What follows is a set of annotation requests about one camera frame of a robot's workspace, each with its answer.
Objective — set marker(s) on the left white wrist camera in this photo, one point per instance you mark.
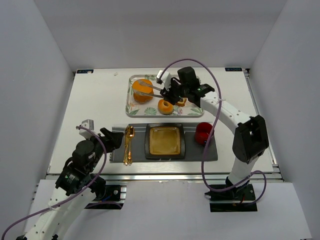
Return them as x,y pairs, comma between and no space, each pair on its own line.
86,127

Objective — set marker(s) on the stainless steel serving tongs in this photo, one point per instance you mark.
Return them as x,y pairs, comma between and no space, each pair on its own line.
148,90

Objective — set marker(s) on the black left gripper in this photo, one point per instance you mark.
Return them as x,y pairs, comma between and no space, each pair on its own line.
107,140

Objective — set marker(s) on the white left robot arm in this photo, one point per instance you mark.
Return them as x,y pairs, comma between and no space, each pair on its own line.
77,187

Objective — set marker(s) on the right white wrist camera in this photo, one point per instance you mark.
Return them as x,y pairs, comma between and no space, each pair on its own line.
163,77

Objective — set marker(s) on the gold spoon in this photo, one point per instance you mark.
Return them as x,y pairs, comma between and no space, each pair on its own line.
131,147

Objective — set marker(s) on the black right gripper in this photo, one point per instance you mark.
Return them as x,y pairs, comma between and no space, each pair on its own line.
169,91

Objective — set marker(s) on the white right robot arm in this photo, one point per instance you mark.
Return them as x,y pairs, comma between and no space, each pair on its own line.
250,136

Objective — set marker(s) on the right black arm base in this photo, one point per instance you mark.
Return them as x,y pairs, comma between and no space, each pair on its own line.
232,201

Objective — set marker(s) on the grey striped placemat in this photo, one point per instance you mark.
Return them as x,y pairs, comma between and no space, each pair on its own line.
193,152

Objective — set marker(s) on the gold knife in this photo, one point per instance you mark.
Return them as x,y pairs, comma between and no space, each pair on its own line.
127,160

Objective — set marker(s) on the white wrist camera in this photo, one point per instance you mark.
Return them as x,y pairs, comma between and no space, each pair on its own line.
163,77
86,127

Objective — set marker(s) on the brown bread slice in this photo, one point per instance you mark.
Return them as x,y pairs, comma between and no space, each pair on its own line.
182,102

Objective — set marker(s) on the red enamel mug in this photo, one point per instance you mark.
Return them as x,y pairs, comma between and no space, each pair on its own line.
202,133

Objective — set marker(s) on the orange round sponge cake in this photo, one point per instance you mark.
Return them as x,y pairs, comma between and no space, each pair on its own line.
138,98

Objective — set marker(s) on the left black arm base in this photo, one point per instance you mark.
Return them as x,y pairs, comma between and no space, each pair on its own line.
113,198

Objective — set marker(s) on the orange glazed bagel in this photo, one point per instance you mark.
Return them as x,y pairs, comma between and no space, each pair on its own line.
165,107

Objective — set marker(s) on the brown square ceramic plate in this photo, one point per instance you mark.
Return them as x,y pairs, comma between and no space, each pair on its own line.
165,141

